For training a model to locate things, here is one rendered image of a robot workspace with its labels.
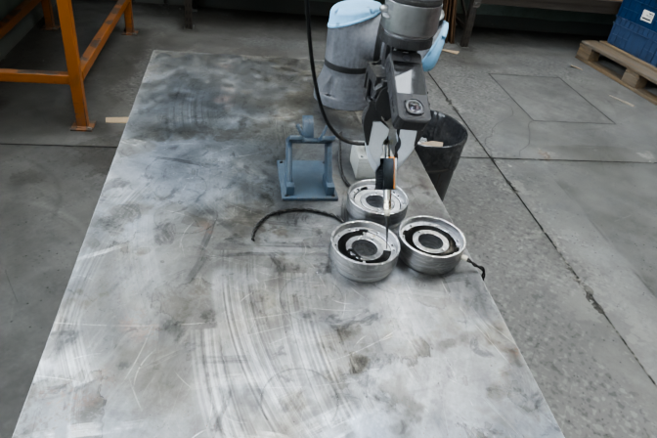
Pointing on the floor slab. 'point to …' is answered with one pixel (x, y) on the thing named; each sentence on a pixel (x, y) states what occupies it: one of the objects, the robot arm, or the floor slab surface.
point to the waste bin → (450, 153)
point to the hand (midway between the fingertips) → (385, 166)
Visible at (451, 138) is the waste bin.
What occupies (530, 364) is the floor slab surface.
